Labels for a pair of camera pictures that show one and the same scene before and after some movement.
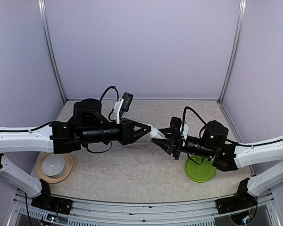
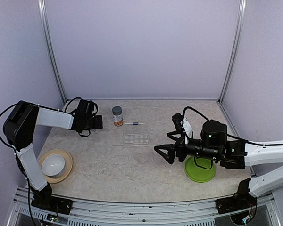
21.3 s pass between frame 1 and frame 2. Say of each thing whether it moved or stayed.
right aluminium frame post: stayed
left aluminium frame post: stayed
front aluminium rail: stayed
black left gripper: moved
